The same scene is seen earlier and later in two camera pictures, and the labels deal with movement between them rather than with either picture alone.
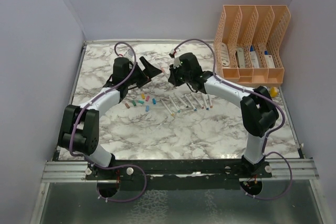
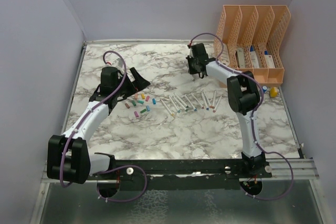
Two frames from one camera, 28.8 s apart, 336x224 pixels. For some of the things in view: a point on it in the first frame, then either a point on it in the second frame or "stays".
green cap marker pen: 178,110 stays
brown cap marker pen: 171,114 stays
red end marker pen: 197,99 stays
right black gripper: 172,78 -> 189,59
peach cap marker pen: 163,71 -> 213,107
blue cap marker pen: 206,105 stays
